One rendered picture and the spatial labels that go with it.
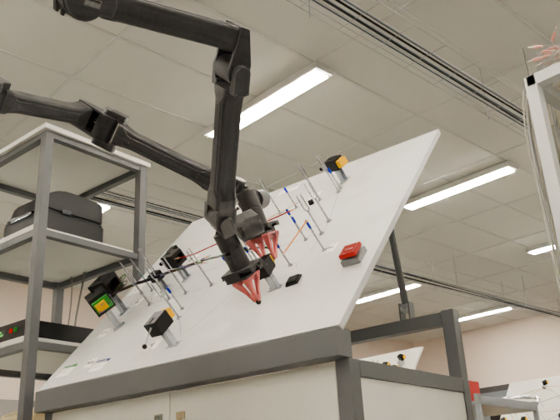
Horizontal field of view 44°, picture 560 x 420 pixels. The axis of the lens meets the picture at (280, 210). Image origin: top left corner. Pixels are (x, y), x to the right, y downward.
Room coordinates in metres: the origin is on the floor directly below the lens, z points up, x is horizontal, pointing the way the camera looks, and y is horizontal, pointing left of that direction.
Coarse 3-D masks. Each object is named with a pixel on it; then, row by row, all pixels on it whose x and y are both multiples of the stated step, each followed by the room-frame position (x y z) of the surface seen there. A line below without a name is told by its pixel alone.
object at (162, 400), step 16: (128, 400) 2.05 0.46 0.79; (144, 400) 2.01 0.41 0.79; (160, 400) 1.97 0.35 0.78; (64, 416) 2.24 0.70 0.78; (80, 416) 2.19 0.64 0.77; (96, 416) 2.14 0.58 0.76; (112, 416) 2.09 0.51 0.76; (128, 416) 2.05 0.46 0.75; (144, 416) 2.01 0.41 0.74; (160, 416) 1.98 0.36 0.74
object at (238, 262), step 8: (240, 248) 1.70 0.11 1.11; (224, 256) 1.71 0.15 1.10; (232, 256) 1.70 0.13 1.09; (240, 256) 1.71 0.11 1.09; (232, 264) 1.71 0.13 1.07; (240, 264) 1.71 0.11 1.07; (248, 264) 1.73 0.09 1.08; (256, 264) 1.71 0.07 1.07; (232, 272) 1.73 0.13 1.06; (240, 272) 1.72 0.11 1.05; (224, 280) 1.76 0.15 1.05
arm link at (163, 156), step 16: (112, 112) 1.70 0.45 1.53; (128, 128) 1.73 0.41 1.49; (96, 144) 1.75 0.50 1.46; (112, 144) 1.74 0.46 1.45; (128, 144) 1.74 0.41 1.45; (144, 144) 1.74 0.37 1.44; (160, 144) 1.77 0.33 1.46; (160, 160) 1.76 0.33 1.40; (176, 160) 1.76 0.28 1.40; (192, 160) 1.80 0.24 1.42; (192, 176) 1.78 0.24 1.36; (208, 176) 1.78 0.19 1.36
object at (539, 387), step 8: (512, 384) 9.08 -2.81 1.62; (520, 384) 9.00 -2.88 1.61; (528, 384) 8.91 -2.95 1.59; (536, 384) 8.82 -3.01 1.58; (544, 384) 8.64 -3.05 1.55; (552, 384) 8.65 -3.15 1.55; (512, 392) 9.00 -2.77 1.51; (520, 392) 8.91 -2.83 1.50; (528, 392) 8.82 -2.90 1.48; (536, 392) 8.74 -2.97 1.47; (544, 392) 8.65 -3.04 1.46; (552, 392) 8.57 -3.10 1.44; (520, 400) 8.84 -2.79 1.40; (528, 400) 8.75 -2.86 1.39; (536, 400) 8.67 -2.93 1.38; (544, 400) 8.58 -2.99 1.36; (552, 400) 8.50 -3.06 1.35; (544, 408) 8.51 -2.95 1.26; (552, 408) 8.43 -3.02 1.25; (504, 416) 8.85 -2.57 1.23; (512, 416) 8.76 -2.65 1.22; (520, 416) 8.69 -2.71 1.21; (528, 416) 8.60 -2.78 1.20; (544, 416) 8.44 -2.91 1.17; (552, 416) 8.36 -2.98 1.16
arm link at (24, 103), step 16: (0, 80) 1.42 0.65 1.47; (0, 96) 1.46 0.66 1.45; (16, 96) 1.48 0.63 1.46; (32, 96) 1.54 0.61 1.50; (0, 112) 1.48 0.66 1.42; (16, 112) 1.51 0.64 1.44; (32, 112) 1.55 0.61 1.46; (48, 112) 1.59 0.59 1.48; (64, 112) 1.63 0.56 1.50; (80, 112) 1.68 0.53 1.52; (96, 112) 1.74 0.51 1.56; (80, 128) 1.74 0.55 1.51; (96, 128) 1.72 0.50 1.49; (112, 128) 1.73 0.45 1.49
